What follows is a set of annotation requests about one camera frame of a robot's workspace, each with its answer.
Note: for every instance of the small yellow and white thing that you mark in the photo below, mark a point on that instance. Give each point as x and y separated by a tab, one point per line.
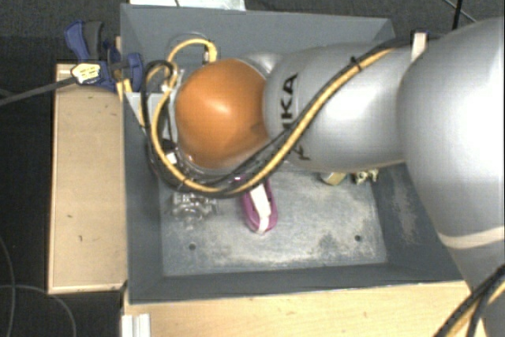
332	178

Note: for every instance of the purple and white brush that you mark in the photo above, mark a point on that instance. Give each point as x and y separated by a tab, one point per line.
260	215

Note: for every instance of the grey metal bin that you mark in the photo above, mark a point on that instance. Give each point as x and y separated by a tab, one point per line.
315	233

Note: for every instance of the pale wood board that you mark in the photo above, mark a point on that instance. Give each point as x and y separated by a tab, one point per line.
87	189

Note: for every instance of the small pale toy animal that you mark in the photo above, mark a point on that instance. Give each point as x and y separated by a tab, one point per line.
365	176

